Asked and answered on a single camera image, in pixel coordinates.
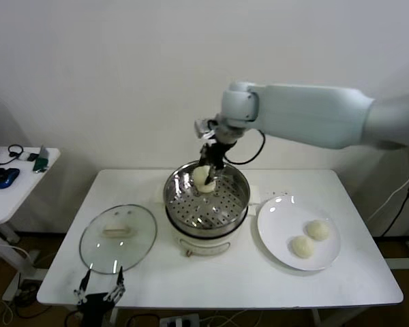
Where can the blue computer mouse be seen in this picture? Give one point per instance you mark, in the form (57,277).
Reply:
(7,178)

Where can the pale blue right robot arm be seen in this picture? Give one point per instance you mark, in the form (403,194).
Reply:
(310,112)

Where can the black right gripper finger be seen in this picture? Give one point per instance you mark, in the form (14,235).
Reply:
(221,168)
(208,173)

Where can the perforated steel steamer basket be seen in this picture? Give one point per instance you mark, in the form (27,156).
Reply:
(228,190)

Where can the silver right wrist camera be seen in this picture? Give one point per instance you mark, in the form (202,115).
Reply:
(201,127)

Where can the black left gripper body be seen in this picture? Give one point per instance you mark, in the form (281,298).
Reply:
(95,306)

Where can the white table leg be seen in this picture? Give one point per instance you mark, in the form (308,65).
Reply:
(113,320)
(316,320)

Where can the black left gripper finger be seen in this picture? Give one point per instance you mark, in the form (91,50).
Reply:
(117,287)
(82,287)

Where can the green and grey gadget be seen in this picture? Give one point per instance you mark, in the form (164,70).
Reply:
(41,166)

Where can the round glass lid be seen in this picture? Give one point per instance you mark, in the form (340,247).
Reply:
(136,245)

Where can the white side table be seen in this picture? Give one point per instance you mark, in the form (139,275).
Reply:
(17,201)

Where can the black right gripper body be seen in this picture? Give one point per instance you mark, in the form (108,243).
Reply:
(216,153)

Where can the white electric cooker pot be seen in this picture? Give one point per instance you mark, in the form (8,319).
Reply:
(204,247)

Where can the white oval plate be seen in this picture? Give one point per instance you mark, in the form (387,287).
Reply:
(276,235)

